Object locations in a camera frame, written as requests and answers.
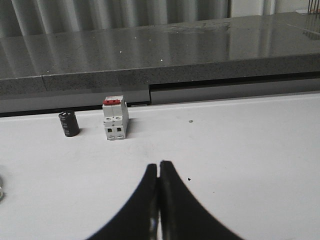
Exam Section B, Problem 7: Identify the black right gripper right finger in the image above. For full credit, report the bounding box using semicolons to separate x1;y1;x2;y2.
159;160;241;240

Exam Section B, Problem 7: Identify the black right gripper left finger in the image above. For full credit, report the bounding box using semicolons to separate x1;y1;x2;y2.
89;163;159;240

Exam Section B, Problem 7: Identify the white half pipe clamp with tab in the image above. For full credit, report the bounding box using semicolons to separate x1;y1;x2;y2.
0;177;5;201

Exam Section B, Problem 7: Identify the black cylindrical capacitor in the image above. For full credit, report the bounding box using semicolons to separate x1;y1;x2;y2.
58;110;80;137

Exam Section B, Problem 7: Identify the grey stone countertop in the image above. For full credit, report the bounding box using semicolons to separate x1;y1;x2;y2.
0;12;320;96

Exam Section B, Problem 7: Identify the white circuit breaker red switch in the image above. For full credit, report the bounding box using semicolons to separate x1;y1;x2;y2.
102;95;129;141

